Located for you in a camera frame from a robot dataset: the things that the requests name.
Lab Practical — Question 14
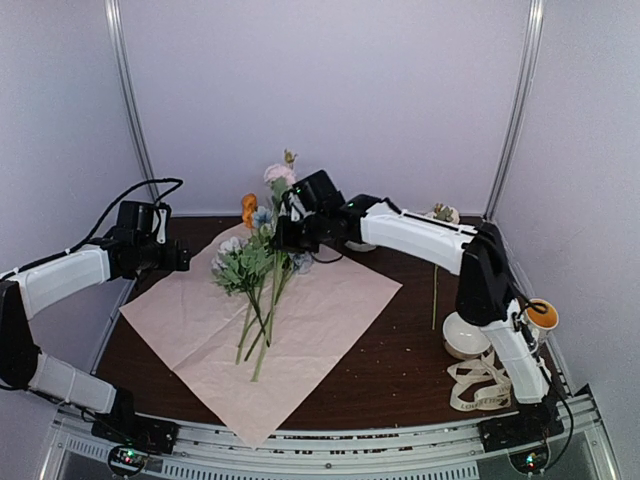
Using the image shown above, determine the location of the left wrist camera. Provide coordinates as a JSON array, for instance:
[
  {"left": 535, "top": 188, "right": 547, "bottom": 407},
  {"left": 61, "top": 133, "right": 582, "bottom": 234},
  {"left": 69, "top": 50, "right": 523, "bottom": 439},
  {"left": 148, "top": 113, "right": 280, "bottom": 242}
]
[{"left": 151, "top": 202, "right": 171, "bottom": 245}]

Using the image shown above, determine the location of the round white bowl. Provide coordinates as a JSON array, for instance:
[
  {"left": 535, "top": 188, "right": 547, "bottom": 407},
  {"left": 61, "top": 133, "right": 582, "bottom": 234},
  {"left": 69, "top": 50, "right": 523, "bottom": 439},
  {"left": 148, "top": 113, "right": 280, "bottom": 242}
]
[{"left": 442, "top": 312, "right": 491, "bottom": 360}]

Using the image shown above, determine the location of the small scalloped white bowl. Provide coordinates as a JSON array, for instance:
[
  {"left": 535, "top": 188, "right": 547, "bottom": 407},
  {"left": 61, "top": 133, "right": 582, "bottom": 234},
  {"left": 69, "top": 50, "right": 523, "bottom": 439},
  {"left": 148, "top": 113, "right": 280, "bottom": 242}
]
[{"left": 344, "top": 241, "right": 376, "bottom": 253}]

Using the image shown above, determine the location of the cream printed ribbon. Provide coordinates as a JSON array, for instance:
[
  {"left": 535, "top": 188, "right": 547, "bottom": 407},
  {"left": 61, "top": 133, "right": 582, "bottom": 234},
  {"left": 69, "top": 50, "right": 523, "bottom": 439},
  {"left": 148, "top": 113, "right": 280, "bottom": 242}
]
[{"left": 447, "top": 349, "right": 512, "bottom": 413}]

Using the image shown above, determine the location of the aluminium frame post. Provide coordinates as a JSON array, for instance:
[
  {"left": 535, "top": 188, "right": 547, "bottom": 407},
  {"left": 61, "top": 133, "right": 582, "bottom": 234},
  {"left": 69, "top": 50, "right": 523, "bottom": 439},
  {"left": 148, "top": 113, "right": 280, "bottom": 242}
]
[
  {"left": 483, "top": 0, "right": 545, "bottom": 221},
  {"left": 104, "top": 0, "right": 156, "bottom": 181}
]

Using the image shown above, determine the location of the white mug yellow inside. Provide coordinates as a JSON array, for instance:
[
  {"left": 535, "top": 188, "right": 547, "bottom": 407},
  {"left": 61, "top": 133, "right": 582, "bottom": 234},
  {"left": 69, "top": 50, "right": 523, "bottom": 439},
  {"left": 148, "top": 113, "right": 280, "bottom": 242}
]
[{"left": 524, "top": 298, "right": 559, "bottom": 344}]

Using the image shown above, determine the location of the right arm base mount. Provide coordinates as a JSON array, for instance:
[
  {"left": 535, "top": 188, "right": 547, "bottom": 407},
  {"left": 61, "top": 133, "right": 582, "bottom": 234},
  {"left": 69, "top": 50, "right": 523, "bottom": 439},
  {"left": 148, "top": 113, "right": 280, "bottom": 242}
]
[{"left": 477, "top": 413, "right": 564, "bottom": 453}]

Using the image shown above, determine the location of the green leafy flower bunch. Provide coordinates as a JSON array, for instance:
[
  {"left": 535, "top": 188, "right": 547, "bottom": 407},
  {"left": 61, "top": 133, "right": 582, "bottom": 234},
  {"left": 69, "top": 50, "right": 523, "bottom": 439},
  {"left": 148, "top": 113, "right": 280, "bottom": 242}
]
[{"left": 212, "top": 233, "right": 273, "bottom": 364}]

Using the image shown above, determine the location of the orange flower stem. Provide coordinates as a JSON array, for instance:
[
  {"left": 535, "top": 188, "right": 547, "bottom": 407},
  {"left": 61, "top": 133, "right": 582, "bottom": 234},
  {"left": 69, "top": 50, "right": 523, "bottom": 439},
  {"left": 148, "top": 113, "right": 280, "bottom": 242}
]
[{"left": 241, "top": 193, "right": 258, "bottom": 229}]

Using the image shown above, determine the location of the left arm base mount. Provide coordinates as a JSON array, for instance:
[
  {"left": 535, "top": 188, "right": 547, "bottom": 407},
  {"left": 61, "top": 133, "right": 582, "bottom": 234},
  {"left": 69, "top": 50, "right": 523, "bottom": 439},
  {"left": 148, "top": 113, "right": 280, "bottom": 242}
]
[{"left": 91, "top": 416, "right": 179, "bottom": 455}]

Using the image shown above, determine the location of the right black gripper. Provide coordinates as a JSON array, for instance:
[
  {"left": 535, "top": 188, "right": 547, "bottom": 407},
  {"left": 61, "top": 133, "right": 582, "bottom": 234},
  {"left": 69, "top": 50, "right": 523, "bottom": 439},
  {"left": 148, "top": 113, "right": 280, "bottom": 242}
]
[{"left": 272, "top": 208, "right": 332, "bottom": 252}]

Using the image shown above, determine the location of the aluminium front rail base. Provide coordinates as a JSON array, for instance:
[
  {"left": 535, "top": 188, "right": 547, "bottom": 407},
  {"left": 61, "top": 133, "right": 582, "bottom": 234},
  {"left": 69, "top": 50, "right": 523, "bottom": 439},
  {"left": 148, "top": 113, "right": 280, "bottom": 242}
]
[{"left": 39, "top": 384, "right": 621, "bottom": 480}]

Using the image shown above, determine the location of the pink wrapping paper sheet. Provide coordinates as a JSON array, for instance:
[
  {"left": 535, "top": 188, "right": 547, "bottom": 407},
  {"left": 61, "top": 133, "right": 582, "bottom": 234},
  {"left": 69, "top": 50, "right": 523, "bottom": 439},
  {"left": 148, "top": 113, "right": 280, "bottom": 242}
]
[{"left": 121, "top": 224, "right": 401, "bottom": 449}]

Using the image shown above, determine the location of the blue hydrangea flower stem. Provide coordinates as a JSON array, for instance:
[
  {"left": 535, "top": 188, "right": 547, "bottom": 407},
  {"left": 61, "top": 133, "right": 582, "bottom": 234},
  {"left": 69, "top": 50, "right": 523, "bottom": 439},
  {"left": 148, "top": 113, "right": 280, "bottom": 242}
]
[{"left": 252, "top": 206, "right": 314, "bottom": 274}]

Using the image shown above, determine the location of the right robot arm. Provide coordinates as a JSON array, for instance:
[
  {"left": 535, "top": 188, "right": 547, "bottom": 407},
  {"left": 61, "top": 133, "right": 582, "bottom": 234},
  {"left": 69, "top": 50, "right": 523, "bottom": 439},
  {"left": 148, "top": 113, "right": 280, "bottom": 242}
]
[{"left": 274, "top": 170, "right": 558, "bottom": 442}]

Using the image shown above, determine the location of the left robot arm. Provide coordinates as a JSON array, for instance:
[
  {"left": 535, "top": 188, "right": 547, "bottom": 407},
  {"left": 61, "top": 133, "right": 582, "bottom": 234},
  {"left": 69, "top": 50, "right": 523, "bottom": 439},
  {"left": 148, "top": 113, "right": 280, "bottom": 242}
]
[{"left": 1, "top": 201, "right": 191, "bottom": 444}]

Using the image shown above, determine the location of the white rose flower stem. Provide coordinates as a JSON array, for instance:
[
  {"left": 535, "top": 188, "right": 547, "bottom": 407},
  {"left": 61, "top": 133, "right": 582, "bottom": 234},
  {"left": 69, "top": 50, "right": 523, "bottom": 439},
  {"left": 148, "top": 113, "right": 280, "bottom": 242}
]
[{"left": 424, "top": 202, "right": 461, "bottom": 331}]

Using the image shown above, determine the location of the left aluminium frame post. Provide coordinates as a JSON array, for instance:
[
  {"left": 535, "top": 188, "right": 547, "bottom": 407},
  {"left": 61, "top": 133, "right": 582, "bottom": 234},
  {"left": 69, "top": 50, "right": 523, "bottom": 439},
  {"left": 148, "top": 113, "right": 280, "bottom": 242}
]
[{"left": 104, "top": 0, "right": 156, "bottom": 181}]

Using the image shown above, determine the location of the pink peony flower stem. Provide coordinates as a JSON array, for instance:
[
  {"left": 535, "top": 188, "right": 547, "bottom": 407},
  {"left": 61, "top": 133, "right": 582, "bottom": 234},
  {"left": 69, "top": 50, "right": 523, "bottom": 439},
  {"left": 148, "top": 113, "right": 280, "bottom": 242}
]
[{"left": 251, "top": 149, "right": 298, "bottom": 382}]

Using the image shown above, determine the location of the right aluminium frame post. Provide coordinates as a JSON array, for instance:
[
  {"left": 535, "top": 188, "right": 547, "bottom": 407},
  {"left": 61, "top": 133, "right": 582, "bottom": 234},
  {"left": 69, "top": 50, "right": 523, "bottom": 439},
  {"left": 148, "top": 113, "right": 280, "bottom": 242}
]
[{"left": 483, "top": 0, "right": 545, "bottom": 221}]

